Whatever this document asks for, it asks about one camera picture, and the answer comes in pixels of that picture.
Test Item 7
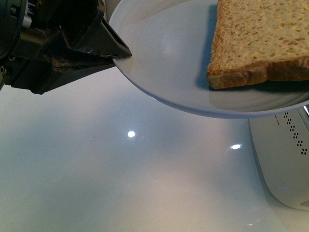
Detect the white chrome toaster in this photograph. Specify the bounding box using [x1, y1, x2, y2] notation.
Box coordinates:
[249, 105, 309, 211]

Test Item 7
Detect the brown bread slice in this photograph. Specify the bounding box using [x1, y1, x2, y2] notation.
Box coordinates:
[207, 0, 309, 89]

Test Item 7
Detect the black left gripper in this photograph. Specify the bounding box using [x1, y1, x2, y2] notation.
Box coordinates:
[0, 0, 132, 94]

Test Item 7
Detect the grey round plate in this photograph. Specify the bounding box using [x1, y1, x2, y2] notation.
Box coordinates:
[110, 0, 309, 118]

